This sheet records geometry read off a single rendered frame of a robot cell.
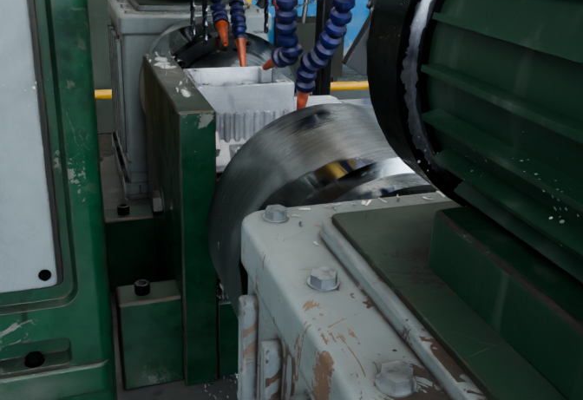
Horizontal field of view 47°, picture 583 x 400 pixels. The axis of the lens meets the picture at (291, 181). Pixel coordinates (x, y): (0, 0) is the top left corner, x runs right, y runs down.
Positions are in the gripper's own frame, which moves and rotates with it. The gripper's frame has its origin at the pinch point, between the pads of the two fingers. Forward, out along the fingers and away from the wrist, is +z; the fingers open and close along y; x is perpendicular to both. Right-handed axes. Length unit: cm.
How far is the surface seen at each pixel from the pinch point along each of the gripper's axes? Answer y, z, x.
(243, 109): -0.8, 14.3, -9.5
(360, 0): -496, -61, 208
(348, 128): 23.9, 8.5, -8.8
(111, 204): -49, 48, -7
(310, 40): -449, -7, 167
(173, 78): -5.4, 15.4, -17.6
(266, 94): -0.9, 11.3, -7.9
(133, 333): 7.9, 42.2, -10.8
